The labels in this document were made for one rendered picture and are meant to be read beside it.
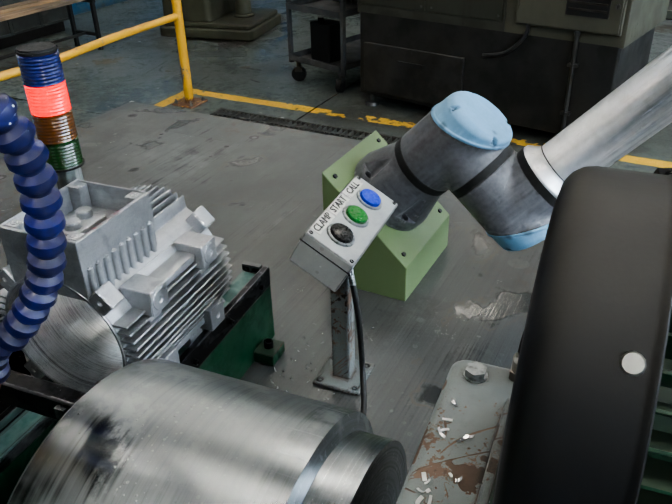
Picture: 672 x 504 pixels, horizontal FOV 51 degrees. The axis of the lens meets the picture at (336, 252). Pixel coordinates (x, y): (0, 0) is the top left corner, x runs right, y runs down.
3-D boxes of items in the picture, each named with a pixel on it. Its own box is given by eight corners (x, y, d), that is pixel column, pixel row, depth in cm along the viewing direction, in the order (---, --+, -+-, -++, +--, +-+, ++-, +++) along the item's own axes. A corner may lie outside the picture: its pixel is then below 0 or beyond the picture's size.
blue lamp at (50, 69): (46, 89, 102) (38, 59, 100) (14, 85, 104) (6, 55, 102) (73, 78, 107) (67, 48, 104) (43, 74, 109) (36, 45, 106)
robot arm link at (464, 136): (416, 121, 119) (473, 70, 110) (468, 180, 120) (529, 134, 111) (388, 147, 110) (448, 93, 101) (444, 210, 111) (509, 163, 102)
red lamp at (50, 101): (53, 119, 104) (46, 89, 102) (22, 114, 106) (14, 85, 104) (79, 106, 109) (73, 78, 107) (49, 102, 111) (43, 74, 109)
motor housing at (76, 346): (151, 427, 77) (120, 283, 67) (18, 385, 83) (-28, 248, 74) (240, 324, 93) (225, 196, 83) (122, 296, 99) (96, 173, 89)
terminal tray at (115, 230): (92, 305, 70) (77, 244, 67) (12, 285, 74) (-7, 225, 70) (161, 248, 80) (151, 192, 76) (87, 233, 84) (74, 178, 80)
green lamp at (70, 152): (66, 174, 109) (59, 147, 107) (36, 169, 111) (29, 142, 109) (91, 159, 114) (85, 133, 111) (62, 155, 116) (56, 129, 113)
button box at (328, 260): (334, 294, 83) (355, 265, 80) (286, 259, 84) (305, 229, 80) (381, 229, 97) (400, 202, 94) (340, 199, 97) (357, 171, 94)
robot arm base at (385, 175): (379, 145, 126) (415, 112, 120) (433, 208, 127) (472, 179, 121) (340, 176, 115) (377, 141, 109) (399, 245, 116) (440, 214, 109)
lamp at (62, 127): (59, 147, 107) (53, 119, 104) (29, 142, 109) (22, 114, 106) (85, 133, 111) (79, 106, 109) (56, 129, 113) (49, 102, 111)
